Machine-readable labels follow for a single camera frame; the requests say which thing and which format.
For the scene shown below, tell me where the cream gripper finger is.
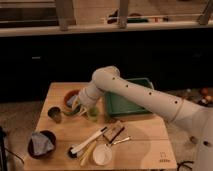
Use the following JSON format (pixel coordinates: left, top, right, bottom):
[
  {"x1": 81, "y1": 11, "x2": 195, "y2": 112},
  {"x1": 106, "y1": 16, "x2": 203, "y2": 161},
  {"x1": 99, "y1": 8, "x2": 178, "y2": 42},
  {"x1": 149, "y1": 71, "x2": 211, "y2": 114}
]
[
  {"x1": 72, "y1": 96, "x2": 79, "y2": 111},
  {"x1": 79, "y1": 106, "x2": 87, "y2": 116}
]

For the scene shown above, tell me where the green pepper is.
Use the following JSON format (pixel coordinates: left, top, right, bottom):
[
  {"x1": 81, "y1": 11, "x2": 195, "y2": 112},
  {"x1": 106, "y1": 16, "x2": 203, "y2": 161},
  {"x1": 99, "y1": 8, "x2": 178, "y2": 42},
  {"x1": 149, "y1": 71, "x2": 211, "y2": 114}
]
[{"x1": 62, "y1": 108, "x2": 80, "y2": 116}]

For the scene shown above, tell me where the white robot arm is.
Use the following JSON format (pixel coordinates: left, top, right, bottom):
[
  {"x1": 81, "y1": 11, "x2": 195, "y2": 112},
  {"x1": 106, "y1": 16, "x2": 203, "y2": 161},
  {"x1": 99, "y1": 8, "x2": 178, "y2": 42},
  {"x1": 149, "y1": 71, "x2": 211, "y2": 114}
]
[{"x1": 76, "y1": 66, "x2": 213, "y2": 171}]

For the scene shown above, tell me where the green plastic cup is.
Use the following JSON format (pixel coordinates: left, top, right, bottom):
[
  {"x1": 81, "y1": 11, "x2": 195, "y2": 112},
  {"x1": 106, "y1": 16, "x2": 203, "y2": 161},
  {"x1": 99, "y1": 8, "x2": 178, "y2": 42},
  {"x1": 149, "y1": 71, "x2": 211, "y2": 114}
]
[{"x1": 87, "y1": 107, "x2": 99, "y2": 122}]

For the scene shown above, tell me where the blue cloth in orange bowl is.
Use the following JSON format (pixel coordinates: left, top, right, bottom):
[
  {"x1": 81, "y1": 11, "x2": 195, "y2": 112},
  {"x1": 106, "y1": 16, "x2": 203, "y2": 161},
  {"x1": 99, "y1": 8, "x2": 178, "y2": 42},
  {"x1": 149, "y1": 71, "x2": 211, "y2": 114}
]
[{"x1": 66, "y1": 95, "x2": 77, "y2": 108}]

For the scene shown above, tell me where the orange bowl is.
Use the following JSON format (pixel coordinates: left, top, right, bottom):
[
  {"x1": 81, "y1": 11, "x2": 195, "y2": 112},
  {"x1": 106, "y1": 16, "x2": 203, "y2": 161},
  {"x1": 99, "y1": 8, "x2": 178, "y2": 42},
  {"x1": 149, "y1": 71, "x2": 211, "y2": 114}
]
[{"x1": 63, "y1": 89, "x2": 79, "y2": 111}]

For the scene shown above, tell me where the green plastic tray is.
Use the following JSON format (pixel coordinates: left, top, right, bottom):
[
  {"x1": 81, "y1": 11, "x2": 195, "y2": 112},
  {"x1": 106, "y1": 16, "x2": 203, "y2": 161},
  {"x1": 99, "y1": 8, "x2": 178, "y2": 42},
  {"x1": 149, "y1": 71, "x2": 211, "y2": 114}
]
[{"x1": 103, "y1": 77, "x2": 156, "y2": 117}]

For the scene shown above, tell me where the brown wooden block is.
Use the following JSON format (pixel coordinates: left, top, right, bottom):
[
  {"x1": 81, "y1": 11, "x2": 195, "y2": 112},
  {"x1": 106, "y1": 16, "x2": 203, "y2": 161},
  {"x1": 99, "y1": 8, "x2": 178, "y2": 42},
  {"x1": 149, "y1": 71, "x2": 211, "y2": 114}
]
[{"x1": 103, "y1": 121, "x2": 124, "y2": 143}]

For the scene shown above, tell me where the dark brown bowl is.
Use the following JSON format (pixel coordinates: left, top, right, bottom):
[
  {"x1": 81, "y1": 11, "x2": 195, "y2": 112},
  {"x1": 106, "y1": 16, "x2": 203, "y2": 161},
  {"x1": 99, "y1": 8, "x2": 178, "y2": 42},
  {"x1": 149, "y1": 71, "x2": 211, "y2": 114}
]
[{"x1": 27, "y1": 130, "x2": 56, "y2": 159}]

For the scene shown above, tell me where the black stick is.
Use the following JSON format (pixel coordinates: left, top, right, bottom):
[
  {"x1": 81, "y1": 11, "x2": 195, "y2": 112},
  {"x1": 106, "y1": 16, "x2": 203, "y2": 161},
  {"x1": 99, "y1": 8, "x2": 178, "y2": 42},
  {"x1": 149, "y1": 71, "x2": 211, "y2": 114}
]
[{"x1": 109, "y1": 127, "x2": 125, "y2": 144}]

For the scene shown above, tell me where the yellow banana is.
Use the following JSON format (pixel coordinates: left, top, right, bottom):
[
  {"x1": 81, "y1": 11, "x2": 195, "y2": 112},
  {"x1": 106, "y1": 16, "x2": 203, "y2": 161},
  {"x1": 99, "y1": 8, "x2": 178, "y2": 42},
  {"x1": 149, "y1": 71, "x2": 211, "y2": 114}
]
[{"x1": 80, "y1": 141, "x2": 97, "y2": 166}]

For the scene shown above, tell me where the metal spoon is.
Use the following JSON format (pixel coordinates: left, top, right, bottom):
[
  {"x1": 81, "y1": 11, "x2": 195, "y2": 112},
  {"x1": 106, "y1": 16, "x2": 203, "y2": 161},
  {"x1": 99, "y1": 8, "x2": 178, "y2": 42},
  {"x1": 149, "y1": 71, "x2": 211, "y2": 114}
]
[{"x1": 106, "y1": 136, "x2": 131, "y2": 147}]

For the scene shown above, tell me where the grey blue cloth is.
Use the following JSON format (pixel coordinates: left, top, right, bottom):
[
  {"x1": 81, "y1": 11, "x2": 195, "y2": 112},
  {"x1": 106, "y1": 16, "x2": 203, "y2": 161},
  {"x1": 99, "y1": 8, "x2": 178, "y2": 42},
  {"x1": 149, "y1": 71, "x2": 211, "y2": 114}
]
[{"x1": 31, "y1": 132, "x2": 54, "y2": 156}]

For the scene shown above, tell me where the wooden railing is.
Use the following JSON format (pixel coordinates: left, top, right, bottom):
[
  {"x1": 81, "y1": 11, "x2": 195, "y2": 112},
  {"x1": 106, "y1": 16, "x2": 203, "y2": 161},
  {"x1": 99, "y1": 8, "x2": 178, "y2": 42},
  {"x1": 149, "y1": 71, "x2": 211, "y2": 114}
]
[{"x1": 0, "y1": 0, "x2": 213, "y2": 37}]

